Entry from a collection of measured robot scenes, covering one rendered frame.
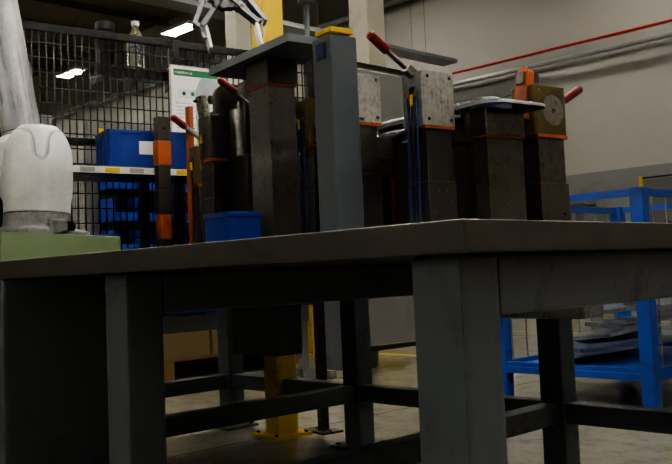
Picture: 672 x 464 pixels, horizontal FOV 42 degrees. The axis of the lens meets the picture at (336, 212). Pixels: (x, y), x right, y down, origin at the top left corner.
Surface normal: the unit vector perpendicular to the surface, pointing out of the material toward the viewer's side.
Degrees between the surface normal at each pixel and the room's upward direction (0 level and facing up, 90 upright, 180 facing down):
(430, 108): 90
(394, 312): 90
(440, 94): 90
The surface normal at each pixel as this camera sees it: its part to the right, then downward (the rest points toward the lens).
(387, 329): 0.69, -0.08
